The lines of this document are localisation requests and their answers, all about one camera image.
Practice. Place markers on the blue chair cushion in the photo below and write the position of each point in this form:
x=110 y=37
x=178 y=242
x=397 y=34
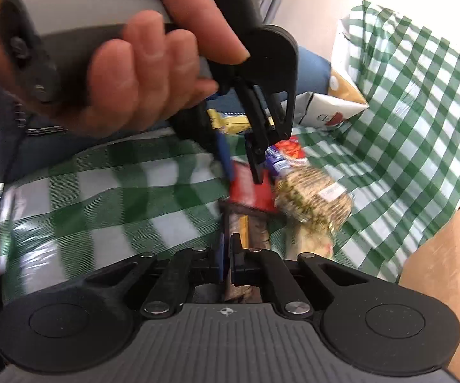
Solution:
x=311 y=72

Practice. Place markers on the puffed rice cake packet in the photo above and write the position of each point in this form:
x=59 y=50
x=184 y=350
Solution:
x=313 y=195

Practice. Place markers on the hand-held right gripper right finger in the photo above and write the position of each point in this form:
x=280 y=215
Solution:
x=240 y=273

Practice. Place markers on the small red snack packet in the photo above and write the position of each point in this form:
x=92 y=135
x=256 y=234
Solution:
x=291 y=149

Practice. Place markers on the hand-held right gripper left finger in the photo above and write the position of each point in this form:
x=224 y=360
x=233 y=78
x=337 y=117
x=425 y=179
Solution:
x=220 y=265

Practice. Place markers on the cardboard box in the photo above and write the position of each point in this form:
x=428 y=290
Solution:
x=445 y=255

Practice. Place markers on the green checked tablecloth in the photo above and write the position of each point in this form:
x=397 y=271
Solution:
x=413 y=127

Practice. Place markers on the white snack bag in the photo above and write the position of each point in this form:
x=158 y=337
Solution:
x=317 y=107

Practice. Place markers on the dark grey cloth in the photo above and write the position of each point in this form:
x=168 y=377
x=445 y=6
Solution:
x=10 y=151

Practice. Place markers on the person's left hand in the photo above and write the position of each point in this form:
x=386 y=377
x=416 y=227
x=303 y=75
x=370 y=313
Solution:
x=134 y=79

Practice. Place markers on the pale yellow snack packet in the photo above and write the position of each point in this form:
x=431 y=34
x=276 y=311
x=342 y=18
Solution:
x=309 y=243

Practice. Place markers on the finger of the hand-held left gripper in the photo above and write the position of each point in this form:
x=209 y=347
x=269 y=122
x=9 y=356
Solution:
x=255 y=151
x=224 y=159

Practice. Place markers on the dark brown snack packet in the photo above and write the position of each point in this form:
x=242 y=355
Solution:
x=253 y=227

